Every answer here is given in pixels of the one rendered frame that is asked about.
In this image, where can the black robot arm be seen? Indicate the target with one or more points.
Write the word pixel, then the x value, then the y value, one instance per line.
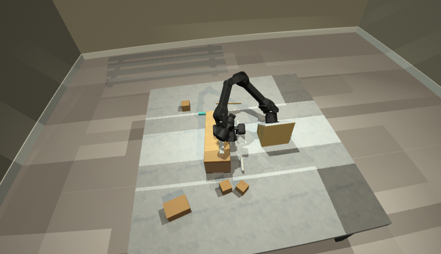
pixel 221 111

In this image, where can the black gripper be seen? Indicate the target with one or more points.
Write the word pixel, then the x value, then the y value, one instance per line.
pixel 240 129

